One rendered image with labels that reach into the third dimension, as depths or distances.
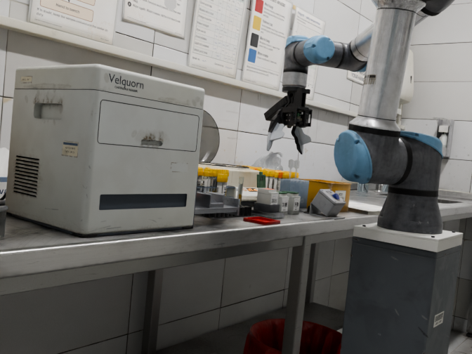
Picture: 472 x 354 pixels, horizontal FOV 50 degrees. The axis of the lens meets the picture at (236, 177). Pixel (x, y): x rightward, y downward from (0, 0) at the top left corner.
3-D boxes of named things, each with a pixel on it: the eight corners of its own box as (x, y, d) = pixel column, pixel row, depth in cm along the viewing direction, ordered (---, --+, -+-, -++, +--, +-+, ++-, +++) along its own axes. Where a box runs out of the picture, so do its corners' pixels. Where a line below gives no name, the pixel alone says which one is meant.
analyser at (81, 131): (81, 238, 87) (96, 62, 86) (2, 213, 104) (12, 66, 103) (202, 227, 111) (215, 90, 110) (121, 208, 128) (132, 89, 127)
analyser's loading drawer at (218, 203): (178, 219, 107) (181, 194, 107) (157, 214, 111) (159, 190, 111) (238, 215, 123) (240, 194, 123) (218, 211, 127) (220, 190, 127)
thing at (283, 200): (279, 215, 147) (282, 192, 147) (266, 213, 150) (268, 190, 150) (287, 215, 150) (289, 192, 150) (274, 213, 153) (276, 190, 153)
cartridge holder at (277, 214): (273, 218, 139) (274, 206, 138) (247, 213, 144) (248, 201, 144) (284, 218, 143) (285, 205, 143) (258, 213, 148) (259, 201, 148)
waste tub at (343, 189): (328, 213, 168) (331, 182, 168) (295, 206, 177) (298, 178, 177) (348, 211, 178) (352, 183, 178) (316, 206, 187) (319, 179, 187)
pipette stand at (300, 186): (291, 212, 159) (294, 180, 158) (273, 208, 164) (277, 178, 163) (310, 211, 166) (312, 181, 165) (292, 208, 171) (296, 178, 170)
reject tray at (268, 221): (265, 225, 125) (265, 222, 125) (243, 220, 129) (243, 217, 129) (279, 223, 131) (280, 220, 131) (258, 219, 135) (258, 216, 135)
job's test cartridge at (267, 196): (269, 212, 140) (271, 189, 140) (255, 210, 143) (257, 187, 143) (277, 212, 144) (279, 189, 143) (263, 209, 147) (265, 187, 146)
